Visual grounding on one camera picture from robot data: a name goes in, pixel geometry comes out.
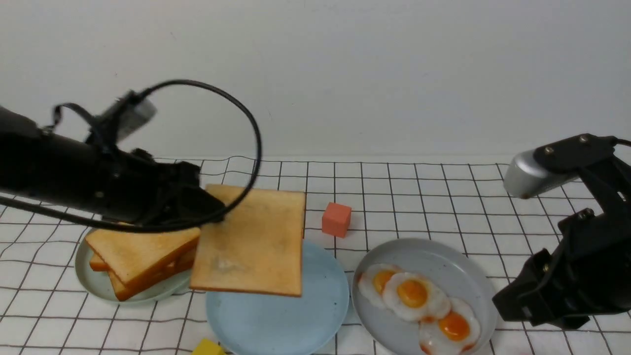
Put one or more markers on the fried egg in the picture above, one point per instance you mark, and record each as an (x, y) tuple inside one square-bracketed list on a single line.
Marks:
[(372, 281), (454, 334), (415, 298)]

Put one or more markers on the silver wrist camera screen right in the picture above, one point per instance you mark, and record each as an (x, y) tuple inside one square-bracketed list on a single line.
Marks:
[(526, 178)]

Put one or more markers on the black gripper body screen right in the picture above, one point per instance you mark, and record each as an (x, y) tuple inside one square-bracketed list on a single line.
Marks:
[(591, 269)]

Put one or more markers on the black gripper body screen left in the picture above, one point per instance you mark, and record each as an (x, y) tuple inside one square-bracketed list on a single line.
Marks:
[(144, 191)]

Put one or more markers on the orange cube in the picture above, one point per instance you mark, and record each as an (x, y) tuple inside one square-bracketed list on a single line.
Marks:
[(335, 220)]

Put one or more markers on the yellow cube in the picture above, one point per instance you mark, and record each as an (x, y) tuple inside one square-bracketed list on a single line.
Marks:
[(207, 347)]

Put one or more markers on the silver wrist camera screen left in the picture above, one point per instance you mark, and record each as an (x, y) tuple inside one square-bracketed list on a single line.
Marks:
[(127, 115)]

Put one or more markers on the light blue plate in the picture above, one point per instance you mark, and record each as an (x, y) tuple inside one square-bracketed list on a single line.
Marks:
[(257, 324)]

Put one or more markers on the silver wrist camera screen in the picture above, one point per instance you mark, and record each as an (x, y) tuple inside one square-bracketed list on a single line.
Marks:
[(127, 115), (526, 178)]

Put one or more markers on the grey plate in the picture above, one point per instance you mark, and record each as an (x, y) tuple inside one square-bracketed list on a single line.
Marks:
[(449, 269)]

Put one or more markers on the white checkered tablecloth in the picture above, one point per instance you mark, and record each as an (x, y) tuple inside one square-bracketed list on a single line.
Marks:
[(461, 203)]

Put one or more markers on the left gripper black finger screen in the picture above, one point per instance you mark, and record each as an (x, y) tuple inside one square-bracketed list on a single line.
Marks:
[(201, 207)]

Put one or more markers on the right gripper black finger screen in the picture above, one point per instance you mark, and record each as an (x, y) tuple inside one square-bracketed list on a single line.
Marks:
[(528, 296)]

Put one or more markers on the green plate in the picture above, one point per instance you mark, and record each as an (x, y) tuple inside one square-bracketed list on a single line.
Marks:
[(98, 283)]

